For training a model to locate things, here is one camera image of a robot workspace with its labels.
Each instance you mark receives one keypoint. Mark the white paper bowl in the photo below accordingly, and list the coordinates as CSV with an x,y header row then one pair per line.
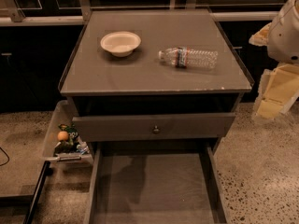
x,y
120,44

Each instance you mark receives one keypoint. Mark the grey drawer cabinet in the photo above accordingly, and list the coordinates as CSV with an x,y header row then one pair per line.
x,y
100,84

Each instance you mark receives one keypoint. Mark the small plastic bottle in bin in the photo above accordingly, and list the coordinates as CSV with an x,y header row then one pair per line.
x,y
83,149

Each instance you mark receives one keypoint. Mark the round metal drawer knob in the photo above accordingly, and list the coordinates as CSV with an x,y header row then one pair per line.
x,y
156,129

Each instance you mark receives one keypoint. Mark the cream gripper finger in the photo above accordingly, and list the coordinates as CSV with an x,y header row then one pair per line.
x,y
260,38
278,90

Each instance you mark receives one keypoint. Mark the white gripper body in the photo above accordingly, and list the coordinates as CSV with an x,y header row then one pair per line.
x,y
284,36

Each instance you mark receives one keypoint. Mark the grey upper drawer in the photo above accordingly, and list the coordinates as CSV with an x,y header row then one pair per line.
x,y
139,127

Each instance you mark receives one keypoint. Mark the black floor bar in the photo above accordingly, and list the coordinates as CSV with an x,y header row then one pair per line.
x,y
45,171

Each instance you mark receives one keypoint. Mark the green snack bag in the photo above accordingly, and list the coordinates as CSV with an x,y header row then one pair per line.
x,y
70,145

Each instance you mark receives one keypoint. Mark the orange fruit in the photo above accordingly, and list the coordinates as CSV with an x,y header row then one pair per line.
x,y
62,136

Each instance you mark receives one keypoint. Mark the grey open middle drawer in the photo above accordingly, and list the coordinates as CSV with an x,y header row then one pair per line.
x,y
155,183

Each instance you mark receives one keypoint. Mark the clear plastic water bottle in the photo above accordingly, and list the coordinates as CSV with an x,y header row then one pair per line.
x,y
183,57

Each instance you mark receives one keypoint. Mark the clear plastic storage bin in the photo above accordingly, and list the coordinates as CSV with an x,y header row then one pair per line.
x,y
61,115

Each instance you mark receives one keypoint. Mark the metal railing frame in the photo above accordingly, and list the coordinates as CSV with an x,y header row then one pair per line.
x,y
43,14

